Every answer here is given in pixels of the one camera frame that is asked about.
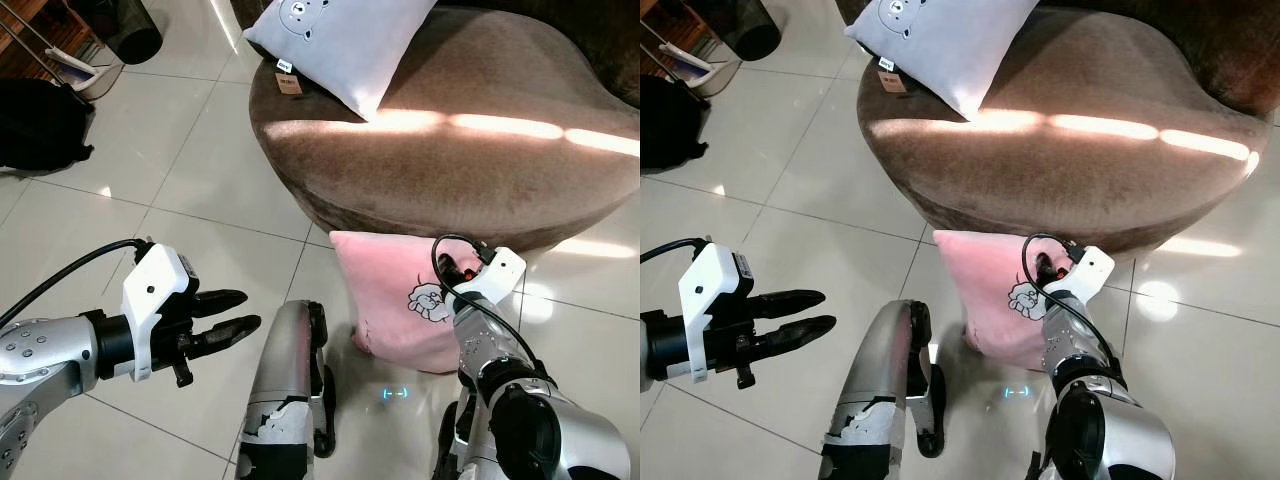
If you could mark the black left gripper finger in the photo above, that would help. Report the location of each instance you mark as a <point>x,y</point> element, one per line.
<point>228,333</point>
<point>220,299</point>
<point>790,301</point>
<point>795,336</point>

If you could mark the pink cartoon print pillow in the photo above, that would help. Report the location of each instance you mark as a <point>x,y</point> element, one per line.
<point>385,280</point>
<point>980,275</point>

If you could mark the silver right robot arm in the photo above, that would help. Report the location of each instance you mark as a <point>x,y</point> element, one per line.
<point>1085,345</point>
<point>505,355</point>

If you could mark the round brown fabric sofa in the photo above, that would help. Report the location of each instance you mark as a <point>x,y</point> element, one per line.
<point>480,170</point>
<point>1080,180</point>

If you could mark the brown paper pillow tag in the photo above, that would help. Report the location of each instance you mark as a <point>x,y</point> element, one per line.
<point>289,82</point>
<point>892,80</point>

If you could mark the white bear print pillow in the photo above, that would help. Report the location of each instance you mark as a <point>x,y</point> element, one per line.
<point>345,45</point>
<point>945,45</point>

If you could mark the silver left robot leg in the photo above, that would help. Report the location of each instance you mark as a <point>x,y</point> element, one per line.
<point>280,365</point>
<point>880,375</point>

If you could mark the silver robot leg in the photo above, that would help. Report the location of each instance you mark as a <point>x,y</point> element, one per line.
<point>1040,468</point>
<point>880,375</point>
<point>460,440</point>
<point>280,365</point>

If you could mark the silver right robot leg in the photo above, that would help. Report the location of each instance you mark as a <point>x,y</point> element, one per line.
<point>460,440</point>
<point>1040,468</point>

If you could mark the black bag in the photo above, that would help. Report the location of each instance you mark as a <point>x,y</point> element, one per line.
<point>40,125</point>
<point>668,125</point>

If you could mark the white dustpan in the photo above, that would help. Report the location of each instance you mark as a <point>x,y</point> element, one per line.
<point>695,68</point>
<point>85,75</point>

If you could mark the black cylinder bin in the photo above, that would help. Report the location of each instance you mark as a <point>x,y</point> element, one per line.
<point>125,30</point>
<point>750,28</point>

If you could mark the brown wooden shelf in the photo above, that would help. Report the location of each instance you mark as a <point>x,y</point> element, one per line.
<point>668,22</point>
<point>35,25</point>

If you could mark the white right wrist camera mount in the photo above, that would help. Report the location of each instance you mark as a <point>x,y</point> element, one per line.
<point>1090,270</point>
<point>500,272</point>

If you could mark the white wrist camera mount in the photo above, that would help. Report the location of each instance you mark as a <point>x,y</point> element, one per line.
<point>1090,270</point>
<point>150,290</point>
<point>500,272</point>
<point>712,285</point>

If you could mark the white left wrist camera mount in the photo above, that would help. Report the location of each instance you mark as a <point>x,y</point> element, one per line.
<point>150,290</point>
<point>712,285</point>

